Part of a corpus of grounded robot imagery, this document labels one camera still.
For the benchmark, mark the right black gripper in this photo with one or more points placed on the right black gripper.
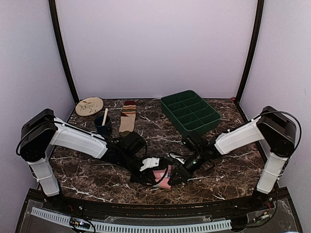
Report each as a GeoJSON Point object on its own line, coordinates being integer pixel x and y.
{"type": "Point", "coordinates": [184, 174]}

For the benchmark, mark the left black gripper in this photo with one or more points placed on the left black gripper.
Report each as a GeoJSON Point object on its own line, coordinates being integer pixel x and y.
{"type": "Point", "coordinates": [147, 173]}

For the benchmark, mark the pink patterned sock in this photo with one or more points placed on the pink patterned sock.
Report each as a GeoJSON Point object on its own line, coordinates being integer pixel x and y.
{"type": "Point", "coordinates": [162, 177]}

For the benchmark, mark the green compartment tray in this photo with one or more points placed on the green compartment tray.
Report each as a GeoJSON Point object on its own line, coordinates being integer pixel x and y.
{"type": "Point", "coordinates": [189, 113]}

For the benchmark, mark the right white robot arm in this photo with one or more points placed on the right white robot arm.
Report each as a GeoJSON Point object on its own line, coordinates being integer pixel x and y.
{"type": "Point", "coordinates": [281, 131]}

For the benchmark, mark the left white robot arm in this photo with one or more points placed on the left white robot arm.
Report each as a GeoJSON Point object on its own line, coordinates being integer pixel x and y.
{"type": "Point", "coordinates": [45, 130]}

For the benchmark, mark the beige striped sock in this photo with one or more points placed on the beige striped sock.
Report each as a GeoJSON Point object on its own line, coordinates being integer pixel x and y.
{"type": "Point", "coordinates": [128, 117]}

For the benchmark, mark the dark blue mug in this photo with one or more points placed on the dark blue mug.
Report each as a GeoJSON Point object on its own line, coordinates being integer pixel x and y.
{"type": "Point", "coordinates": [103, 129]}

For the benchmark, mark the wooden stick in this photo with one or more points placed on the wooden stick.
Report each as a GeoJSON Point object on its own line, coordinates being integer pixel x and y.
{"type": "Point", "coordinates": [105, 116]}

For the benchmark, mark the round beige embroidered coaster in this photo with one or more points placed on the round beige embroidered coaster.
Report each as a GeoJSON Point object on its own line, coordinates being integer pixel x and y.
{"type": "Point", "coordinates": [89, 106]}

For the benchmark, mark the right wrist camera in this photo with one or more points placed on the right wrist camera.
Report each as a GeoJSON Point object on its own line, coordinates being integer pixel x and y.
{"type": "Point", "coordinates": [195, 143]}

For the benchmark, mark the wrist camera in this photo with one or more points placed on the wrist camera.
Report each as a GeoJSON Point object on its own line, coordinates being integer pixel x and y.
{"type": "Point", "coordinates": [195, 143]}
{"type": "Point", "coordinates": [134, 142]}

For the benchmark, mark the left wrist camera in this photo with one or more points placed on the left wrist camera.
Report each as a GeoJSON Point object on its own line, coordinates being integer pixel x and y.
{"type": "Point", "coordinates": [134, 142]}

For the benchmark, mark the white slotted cable duct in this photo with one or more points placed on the white slotted cable duct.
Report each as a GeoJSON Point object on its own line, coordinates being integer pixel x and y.
{"type": "Point", "coordinates": [82, 226]}

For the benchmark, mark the black front rail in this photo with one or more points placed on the black front rail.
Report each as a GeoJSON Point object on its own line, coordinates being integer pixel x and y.
{"type": "Point", "coordinates": [234, 208]}

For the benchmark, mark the right black frame post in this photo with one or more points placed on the right black frame post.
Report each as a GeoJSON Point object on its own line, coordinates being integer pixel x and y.
{"type": "Point", "coordinates": [252, 49]}

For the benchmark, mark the black frame post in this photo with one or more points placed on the black frame post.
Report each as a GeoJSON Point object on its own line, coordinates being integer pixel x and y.
{"type": "Point", "coordinates": [252, 49]}
{"type": "Point", "coordinates": [61, 50]}

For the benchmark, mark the left black frame post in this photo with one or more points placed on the left black frame post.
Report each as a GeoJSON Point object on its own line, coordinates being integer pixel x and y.
{"type": "Point", "coordinates": [61, 50]}

